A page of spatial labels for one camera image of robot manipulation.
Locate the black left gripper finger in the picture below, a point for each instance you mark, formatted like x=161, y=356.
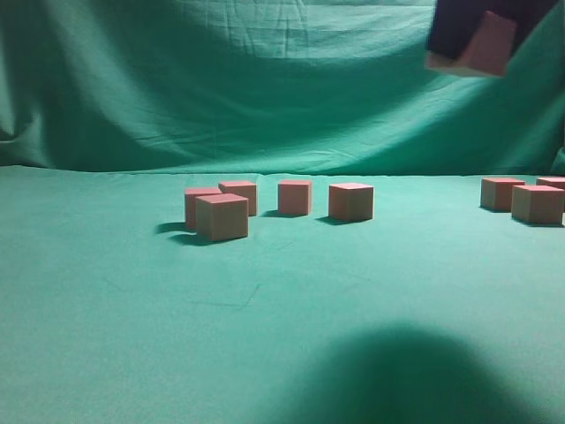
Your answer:
x=454, y=23

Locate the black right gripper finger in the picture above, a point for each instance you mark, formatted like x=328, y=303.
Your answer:
x=526, y=14

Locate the pink cube placed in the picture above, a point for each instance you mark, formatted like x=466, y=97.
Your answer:
x=295, y=197
x=190, y=203
x=350, y=202
x=245, y=189
x=487, y=54

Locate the pink cube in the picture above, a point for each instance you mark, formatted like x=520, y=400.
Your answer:
x=496, y=193
x=222, y=217
x=557, y=182
x=537, y=204

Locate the green cloth backdrop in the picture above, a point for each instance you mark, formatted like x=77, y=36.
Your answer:
x=434, y=311

